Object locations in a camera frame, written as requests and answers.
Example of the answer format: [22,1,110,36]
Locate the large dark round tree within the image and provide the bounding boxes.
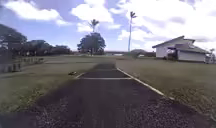
[76,31,107,56]

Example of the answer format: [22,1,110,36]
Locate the low distant building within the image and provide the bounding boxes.
[129,48,156,58]

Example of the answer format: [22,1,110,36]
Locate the dark asphalt path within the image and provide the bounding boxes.
[0,62,216,128]

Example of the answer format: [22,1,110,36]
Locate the tall palm tree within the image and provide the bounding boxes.
[127,10,138,54]

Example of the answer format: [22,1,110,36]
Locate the dry grass field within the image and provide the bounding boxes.
[0,54,112,114]
[115,55,216,126]

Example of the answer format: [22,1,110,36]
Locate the white house with grey roof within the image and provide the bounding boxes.
[151,35,212,64]

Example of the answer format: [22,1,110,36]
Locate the dark trees and bushes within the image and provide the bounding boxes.
[0,21,73,58]

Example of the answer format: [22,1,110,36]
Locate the row of low posts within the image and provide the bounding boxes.
[2,57,45,74]

